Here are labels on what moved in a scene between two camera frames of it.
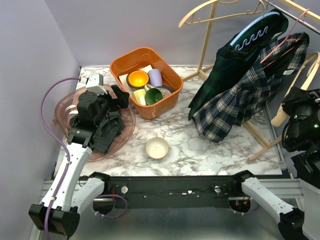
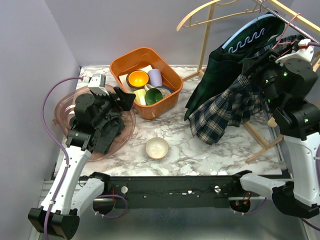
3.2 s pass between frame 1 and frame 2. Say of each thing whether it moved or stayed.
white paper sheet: stayed
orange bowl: stayed
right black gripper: moved
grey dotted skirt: stayed
